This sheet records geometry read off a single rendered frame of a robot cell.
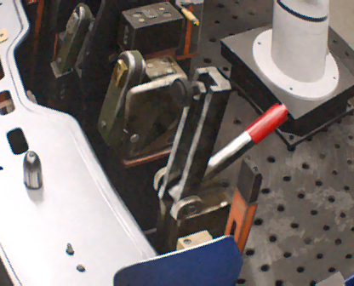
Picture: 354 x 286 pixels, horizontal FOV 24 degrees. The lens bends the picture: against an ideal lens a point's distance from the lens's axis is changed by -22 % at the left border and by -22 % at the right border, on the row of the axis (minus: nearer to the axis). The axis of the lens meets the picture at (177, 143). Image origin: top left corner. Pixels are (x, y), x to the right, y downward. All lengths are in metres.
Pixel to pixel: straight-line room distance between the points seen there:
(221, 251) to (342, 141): 1.03
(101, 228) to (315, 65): 0.65
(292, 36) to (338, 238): 0.38
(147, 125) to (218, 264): 0.53
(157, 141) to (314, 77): 0.49
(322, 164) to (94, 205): 0.61
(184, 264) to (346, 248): 0.87
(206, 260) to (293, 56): 0.96
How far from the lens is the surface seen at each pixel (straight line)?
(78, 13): 1.29
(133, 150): 1.26
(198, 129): 1.02
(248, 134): 1.08
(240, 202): 0.98
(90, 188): 1.17
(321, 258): 1.53
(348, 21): 3.33
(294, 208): 1.59
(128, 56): 1.18
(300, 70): 1.66
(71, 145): 1.22
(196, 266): 0.71
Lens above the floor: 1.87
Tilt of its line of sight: 45 degrees down
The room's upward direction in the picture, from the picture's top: 7 degrees clockwise
